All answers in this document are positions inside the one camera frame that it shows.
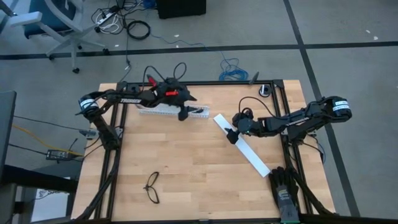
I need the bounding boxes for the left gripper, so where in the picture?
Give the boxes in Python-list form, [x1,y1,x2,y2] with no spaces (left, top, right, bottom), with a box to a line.
[155,78,205,122]

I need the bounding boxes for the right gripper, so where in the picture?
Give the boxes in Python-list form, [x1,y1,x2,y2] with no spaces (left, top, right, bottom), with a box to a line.
[224,112,254,145]

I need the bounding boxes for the white duct cover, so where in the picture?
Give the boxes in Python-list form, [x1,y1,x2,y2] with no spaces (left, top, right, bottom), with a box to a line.
[213,113,272,179]

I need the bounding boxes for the white slotted cable duct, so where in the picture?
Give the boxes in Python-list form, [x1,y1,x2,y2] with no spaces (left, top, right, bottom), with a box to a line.
[136,103,211,119]

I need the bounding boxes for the black and white tape roll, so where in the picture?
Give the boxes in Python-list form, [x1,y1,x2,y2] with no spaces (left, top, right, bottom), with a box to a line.
[258,83,273,98]

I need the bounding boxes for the black and grey work glove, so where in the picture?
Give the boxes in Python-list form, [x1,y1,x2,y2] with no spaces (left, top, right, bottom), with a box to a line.
[267,166,302,224]

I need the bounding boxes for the black-framed eyeglasses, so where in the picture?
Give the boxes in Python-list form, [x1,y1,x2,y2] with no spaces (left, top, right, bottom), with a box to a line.
[143,171,161,205]

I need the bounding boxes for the black box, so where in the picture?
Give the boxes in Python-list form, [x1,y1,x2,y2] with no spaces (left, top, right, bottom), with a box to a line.
[155,0,208,20]

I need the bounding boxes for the white power strip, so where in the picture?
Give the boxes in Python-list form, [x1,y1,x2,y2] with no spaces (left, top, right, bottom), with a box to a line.
[95,6,121,26]

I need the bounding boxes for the grey office chair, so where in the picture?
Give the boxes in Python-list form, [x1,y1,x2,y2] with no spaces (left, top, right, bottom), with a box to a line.
[0,0,110,75]

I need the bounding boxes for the dark desk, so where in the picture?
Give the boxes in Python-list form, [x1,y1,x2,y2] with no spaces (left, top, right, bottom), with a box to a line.
[0,164,78,195]

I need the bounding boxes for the black aluminium table frame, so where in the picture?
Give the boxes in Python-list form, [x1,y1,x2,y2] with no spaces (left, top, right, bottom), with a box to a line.
[71,79,338,224]

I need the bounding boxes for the blue coiled cable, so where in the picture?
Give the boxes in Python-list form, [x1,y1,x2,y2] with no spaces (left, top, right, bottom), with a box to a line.
[218,57,250,82]

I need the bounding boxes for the black coiled cable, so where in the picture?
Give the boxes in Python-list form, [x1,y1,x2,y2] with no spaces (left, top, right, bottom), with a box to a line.
[125,19,152,41]

